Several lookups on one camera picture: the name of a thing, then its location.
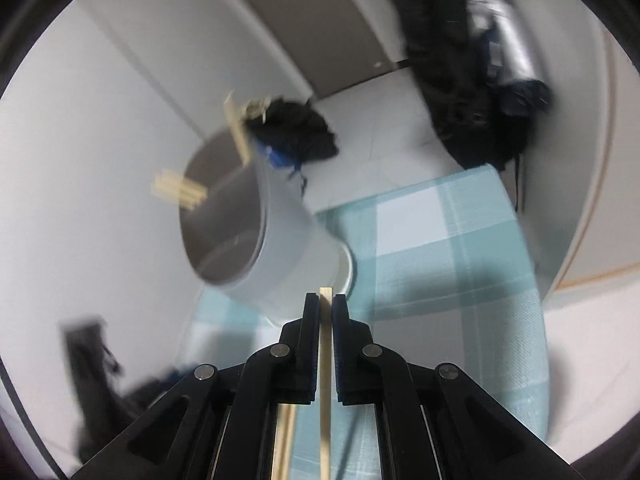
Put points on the grey door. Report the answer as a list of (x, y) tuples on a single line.
[(310, 35)]

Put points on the silver folding umbrella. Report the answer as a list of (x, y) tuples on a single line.
[(510, 30)]

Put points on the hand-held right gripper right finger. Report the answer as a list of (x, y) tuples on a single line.
[(342, 350)]

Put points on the teal checked tablecloth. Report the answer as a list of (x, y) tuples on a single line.
[(450, 285)]

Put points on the black hanging coat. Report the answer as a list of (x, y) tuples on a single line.
[(450, 75)]

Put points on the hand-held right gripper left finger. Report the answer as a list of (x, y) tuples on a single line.
[(310, 350)]

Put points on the beige cloth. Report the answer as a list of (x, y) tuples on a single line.
[(256, 108)]

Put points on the bunch of wooden chopsticks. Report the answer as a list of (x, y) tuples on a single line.
[(239, 130)]

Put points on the blue cardboard box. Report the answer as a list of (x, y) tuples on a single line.
[(277, 156)]

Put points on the grey utensil holder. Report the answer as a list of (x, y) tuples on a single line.
[(290, 250)]

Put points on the pale wooden chopstick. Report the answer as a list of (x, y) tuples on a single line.
[(284, 440), (325, 410)]

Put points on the black bag on floor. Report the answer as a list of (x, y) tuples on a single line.
[(300, 130)]

